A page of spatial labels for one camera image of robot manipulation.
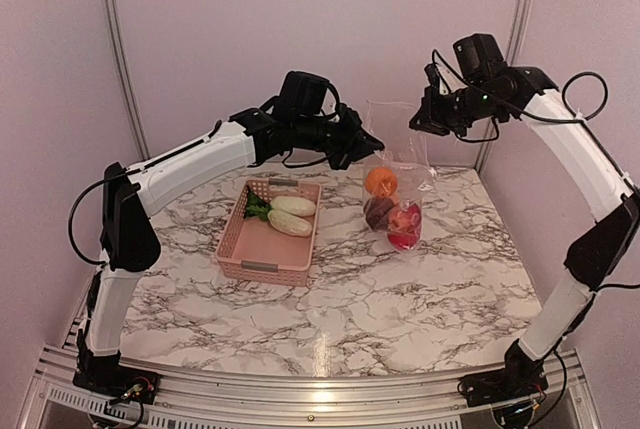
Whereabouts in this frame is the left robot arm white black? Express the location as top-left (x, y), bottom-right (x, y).
top-left (85, 106), bottom-right (384, 394)

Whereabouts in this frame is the right aluminium corner post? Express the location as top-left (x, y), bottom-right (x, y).
top-left (474, 0), bottom-right (533, 176)

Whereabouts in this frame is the red pepper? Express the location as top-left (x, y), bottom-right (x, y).
top-left (387, 233), bottom-right (420, 252)
top-left (389, 203), bottom-right (422, 234)

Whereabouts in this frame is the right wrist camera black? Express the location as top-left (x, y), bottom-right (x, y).
top-left (453, 33), bottom-right (508, 84)

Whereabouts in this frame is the pink plastic basket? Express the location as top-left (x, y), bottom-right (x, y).
top-left (215, 178), bottom-right (322, 286)

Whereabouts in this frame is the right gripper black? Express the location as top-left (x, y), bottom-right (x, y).
top-left (409, 81), bottom-right (507, 136)

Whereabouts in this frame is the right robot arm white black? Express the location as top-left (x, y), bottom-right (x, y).
top-left (409, 63), bottom-right (639, 397)

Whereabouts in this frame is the orange pepper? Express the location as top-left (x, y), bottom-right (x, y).
top-left (364, 167), bottom-right (398, 197)

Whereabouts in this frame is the dark purple pepper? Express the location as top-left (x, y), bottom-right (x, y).
top-left (363, 196), bottom-right (395, 230)

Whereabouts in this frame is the white cabbage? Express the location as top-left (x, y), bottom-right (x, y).
top-left (267, 210), bottom-right (313, 238)
top-left (244, 192), bottom-right (317, 219)

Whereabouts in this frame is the red pepper front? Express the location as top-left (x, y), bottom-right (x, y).
top-left (387, 233), bottom-right (420, 252)

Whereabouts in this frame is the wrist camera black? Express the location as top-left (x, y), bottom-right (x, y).
top-left (273, 71), bottom-right (341, 120)
top-left (453, 33), bottom-right (508, 84)

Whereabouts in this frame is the aluminium corner post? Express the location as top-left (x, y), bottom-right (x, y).
top-left (103, 0), bottom-right (150, 160)
top-left (474, 0), bottom-right (533, 176)

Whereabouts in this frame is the clear zip top bag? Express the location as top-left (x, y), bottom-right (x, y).
top-left (362, 101), bottom-right (436, 242)

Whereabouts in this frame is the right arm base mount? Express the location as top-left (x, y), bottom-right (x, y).
top-left (457, 342), bottom-right (548, 407)

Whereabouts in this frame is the aluminium front rail frame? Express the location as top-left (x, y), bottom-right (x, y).
top-left (14, 343), bottom-right (609, 429)

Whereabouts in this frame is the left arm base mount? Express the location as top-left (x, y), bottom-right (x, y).
top-left (72, 347), bottom-right (160, 404)

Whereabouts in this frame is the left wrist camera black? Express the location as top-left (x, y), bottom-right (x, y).
top-left (273, 71), bottom-right (341, 120)

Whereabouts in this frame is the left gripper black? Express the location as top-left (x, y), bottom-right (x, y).
top-left (296, 106), bottom-right (385, 170)

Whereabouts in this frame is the left aluminium corner post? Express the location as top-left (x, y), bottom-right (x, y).
top-left (103, 0), bottom-right (150, 160)

